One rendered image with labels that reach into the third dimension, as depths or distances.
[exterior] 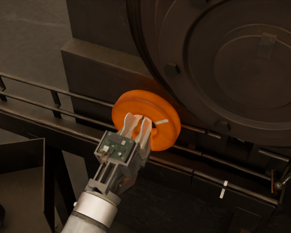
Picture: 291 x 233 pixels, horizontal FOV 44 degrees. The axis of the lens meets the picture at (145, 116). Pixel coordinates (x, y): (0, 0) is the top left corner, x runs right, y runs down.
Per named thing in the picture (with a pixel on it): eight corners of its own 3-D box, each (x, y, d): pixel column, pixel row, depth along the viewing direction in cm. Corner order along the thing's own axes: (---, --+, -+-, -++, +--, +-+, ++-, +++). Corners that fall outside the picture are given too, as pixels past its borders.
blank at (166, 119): (143, 146, 88) (137, 156, 86) (105, 98, 82) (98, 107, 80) (194, 135, 78) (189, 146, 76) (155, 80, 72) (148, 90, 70)
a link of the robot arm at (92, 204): (112, 231, 68) (76, 215, 70) (123, 209, 70) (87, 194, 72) (104, 223, 61) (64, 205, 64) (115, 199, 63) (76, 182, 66)
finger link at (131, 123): (144, 98, 73) (125, 137, 69) (147, 113, 78) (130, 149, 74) (131, 94, 74) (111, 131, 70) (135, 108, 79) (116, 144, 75)
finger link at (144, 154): (157, 135, 74) (139, 172, 70) (158, 138, 75) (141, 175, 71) (137, 127, 75) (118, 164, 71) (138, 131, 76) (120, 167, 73)
